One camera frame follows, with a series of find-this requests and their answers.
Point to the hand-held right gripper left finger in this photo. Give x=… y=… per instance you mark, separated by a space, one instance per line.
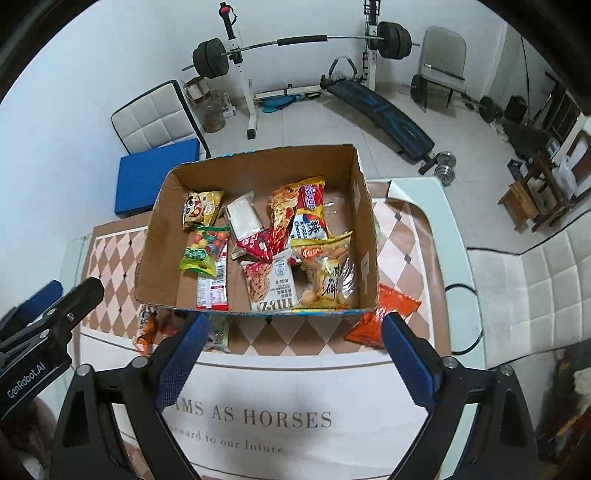
x=182 y=364

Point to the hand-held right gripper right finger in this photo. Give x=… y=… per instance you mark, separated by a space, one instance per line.
x=408 y=364

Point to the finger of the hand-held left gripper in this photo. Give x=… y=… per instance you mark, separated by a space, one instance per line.
x=41 y=297
x=78 y=304

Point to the red white bar wrapper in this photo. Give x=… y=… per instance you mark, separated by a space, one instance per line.
x=212 y=286

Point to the green candy packet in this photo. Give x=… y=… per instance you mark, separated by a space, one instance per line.
x=203 y=254

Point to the white red crispy noodle packet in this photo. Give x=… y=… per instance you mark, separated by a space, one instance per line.
x=272 y=286

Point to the yellow biscuit bag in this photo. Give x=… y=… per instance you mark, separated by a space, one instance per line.
x=328 y=272

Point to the red snack packet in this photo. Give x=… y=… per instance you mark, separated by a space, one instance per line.
x=261 y=244

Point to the yellow cartoon snack packet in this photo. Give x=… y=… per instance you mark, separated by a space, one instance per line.
x=201 y=207

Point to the white wafer packet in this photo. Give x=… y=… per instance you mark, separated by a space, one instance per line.
x=243 y=219

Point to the large yellow red noodle packet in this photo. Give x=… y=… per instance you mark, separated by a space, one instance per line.
x=300 y=207

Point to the cardboard box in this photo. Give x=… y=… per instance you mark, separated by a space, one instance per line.
x=258 y=184

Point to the dark red small packet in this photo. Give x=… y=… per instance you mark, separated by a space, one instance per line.
x=169 y=323

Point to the small orange snack packet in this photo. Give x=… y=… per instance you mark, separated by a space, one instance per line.
x=145 y=330

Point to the diamond pattern tablecloth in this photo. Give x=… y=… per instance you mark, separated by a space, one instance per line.
x=277 y=397

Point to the white padded lounge chair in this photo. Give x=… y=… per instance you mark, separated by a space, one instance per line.
x=531 y=286

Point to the blue padded block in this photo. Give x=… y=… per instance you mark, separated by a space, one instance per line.
x=154 y=177

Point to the small wooden stool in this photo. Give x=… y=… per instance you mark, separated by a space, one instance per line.
x=519 y=203

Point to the chrome dumbbell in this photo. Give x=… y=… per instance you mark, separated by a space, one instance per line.
x=443 y=168

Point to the glass jar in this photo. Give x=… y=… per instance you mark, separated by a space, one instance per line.
x=214 y=115

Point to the white plastic bag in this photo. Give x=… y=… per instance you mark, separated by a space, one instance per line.
x=565 y=177

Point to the black sit-up bench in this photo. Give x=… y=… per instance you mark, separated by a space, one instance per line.
x=388 y=117

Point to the dark wooden table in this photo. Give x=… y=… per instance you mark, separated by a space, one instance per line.
x=531 y=143

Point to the black dumbbell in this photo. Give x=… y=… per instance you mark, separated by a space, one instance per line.
x=489 y=108

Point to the white barbell rack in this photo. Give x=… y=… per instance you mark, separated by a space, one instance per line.
x=249 y=92

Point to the brown wooden chair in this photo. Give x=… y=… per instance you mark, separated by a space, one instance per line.
x=582 y=152

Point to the black weight plate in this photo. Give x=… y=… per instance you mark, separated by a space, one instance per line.
x=417 y=87

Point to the black speaker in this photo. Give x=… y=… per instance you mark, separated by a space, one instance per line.
x=515 y=108

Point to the grey folding chair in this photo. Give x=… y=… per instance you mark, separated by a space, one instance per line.
x=443 y=55

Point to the barbell with black plates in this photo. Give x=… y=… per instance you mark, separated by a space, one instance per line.
x=302 y=40

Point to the white padded chair black frame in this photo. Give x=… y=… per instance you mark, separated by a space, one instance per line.
x=152 y=120

